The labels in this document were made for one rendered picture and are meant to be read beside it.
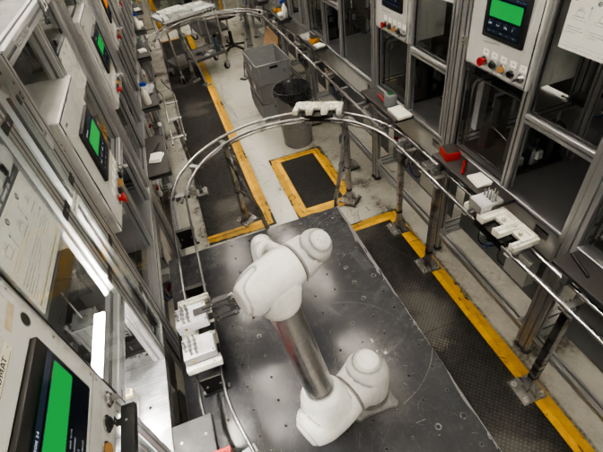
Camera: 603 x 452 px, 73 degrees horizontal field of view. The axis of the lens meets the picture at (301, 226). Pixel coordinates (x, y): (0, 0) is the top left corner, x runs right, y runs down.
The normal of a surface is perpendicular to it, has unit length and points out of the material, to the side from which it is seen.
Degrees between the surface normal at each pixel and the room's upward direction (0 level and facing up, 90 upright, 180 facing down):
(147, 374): 0
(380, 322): 0
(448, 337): 0
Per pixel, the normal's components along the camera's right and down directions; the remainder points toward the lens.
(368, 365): -0.05, -0.82
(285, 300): 0.58, 0.33
